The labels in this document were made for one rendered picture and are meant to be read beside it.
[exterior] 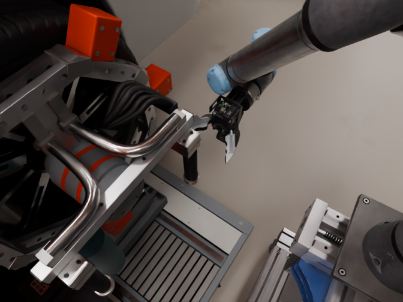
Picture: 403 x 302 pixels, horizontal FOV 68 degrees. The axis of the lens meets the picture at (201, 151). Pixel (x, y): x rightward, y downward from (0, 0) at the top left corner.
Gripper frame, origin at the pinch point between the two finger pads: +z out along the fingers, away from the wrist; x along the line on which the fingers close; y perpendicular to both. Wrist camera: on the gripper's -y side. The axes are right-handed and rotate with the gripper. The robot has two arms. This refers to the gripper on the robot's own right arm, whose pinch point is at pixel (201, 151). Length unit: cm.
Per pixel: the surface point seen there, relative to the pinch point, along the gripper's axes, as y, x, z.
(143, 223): -68, -24, 13
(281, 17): -83, -49, -186
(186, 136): 12.0, -0.8, 4.9
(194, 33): -83, -95, -128
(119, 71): 19.3, -20.7, 3.0
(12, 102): 29.0, -21.1, 24.9
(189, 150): 10.2, 1.4, 6.6
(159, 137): 18.1, -2.4, 11.4
